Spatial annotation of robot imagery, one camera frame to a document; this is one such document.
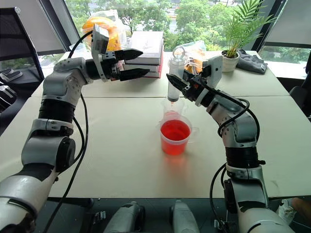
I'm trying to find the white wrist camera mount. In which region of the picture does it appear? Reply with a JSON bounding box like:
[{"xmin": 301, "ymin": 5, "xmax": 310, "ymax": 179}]
[
  {"xmin": 90, "ymin": 23, "xmax": 110, "ymax": 83},
  {"xmin": 195, "ymin": 55, "xmax": 224, "ymax": 108}
]

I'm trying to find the clear bag with orange snacks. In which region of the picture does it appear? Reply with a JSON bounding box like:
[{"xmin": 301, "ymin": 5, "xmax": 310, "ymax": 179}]
[{"xmin": 174, "ymin": 40, "xmax": 207, "ymax": 74}]

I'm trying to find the thin white book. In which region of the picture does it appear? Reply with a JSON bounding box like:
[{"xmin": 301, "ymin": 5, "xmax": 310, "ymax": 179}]
[{"xmin": 122, "ymin": 63, "xmax": 162, "ymax": 73}]

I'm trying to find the small clear plastic cup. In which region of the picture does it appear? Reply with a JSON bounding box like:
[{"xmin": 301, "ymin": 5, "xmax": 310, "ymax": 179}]
[{"xmin": 160, "ymin": 98, "xmax": 188, "ymax": 120}]

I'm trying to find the bare person leg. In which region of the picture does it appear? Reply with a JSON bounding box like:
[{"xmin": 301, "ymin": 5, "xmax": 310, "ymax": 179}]
[{"xmin": 291, "ymin": 197, "xmax": 311, "ymax": 219}]

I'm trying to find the large clear plastic syringe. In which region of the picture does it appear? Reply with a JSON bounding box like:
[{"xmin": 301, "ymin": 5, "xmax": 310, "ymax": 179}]
[{"xmin": 167, "ymin": 47, "xmax": 188, "ymax": 105}]

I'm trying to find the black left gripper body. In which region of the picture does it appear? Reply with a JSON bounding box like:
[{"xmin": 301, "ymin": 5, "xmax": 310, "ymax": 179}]
[{"xmin": 102, "ymin": 50, "xmax": 125, "ymax": 82}]

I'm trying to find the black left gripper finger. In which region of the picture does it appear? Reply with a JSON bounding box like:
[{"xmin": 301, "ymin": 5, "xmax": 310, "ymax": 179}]
[
  {"xmin": 119, "ymin": 68, "xmax": 151, "ymax": 82},
  {"xmin": 114, "ymin": 48, "xmax": 144, "ymax": 62}
]

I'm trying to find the dark office chair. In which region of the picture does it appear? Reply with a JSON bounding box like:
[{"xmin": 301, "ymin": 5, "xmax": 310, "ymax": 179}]
[{"xmin": 289, "ymin": 69, "xmax": 311, "ymax": 122}]

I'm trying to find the white shoe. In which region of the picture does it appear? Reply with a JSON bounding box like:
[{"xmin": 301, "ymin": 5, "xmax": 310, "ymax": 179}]
[{"xmin": 277, "ymin": 199, "xmax": 297, "ymax": 226}]

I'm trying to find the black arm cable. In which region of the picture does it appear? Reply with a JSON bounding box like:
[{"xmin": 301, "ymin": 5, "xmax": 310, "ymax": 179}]
[
  {"xmin": 200, "ymin": 70, "xmax": 261, "ymax": 233},
  {"xmin": 42, "ymin": 30, "xmax": 94, "ymax": 233}
]

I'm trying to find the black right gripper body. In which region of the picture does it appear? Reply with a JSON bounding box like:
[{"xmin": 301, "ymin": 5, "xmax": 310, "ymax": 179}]
[{"xmin": 182, "ymin": 69, "xmax": 209, "ymax": 102}]

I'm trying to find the red cover book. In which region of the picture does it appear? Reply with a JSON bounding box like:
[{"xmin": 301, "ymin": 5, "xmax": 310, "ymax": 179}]
[{"xmin": 143, "ymin": 66, "xmax": 163, "ymax": 79}]

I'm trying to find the plastic bag with orange contents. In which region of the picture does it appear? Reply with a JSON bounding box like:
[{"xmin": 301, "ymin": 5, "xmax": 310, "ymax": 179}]
[{"xmin": 82, "ymin": 9, "xmax": 127, "ymax": 52}]

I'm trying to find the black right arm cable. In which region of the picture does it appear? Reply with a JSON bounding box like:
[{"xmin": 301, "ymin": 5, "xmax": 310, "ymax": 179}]
[{"xmin": 200, "ymin": 70, "xmax": 261, "ymax": 233}]

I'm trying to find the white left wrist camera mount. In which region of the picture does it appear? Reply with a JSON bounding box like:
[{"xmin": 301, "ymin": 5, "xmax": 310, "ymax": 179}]
[{"xmin": 90, "ymin": 23, "xmax": 110, "ymax": 83}]

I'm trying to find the thick white book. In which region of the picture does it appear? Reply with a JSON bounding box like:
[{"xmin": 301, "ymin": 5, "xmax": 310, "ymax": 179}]
[{"xmin": 124, "ymin": 31, "xmax": 165, "ymax": 66}]

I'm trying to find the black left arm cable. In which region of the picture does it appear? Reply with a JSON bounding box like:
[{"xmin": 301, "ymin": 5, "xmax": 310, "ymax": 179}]
[{"xmin": 42, "ymin": 30, "xmax": 94, "ymax": 233}]

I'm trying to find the clear cup with red liquid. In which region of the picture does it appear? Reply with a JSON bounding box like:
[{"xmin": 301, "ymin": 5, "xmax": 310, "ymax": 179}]
[{"xmin": 158, "ymin": 115, "xmax": 200, "ymax": 156}]

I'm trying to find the green plant in white pot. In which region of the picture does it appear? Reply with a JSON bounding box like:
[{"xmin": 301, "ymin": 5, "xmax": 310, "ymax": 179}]
[{"xmin": 221, "ymin": 0, "xmax": 276, "ymax": 73}]

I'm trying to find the black mesh office chair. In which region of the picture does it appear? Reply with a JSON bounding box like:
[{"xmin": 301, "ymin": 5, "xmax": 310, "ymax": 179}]
[{"xmin": 0, "ymin": 6, "xmax": 46, "ymax": 115}]

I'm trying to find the grey folded cloth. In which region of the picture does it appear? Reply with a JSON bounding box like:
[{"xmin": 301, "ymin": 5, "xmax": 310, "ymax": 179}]
[{"xmin": 236, "ymin": 49, "xmax": 269, "ymax": 74}]

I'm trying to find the grey window blind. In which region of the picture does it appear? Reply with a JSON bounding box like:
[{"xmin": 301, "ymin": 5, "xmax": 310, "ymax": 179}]
[
  {"xmin": 263, "ymin": 0, "xmax": 311, "ymax": 46},
  {"xmin": 14, "ymin": 0, "xmax": 67, "ymax": 56}
]

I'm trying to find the grey rounded housing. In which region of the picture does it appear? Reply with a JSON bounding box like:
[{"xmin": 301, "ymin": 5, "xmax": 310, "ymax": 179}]
[
  {"xmin": 169, "ymin": 200, "xmax": 200, "ymax": 233},
  {"xmin": 103, "ymin": 201, "xmax": 147, "ymax": 233}
]

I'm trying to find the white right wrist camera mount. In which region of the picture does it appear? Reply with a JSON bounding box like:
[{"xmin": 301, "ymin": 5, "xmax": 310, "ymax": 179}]
[{"xmin": 195, "ymin": 55, "xmax": 224, "ymax": 108}]

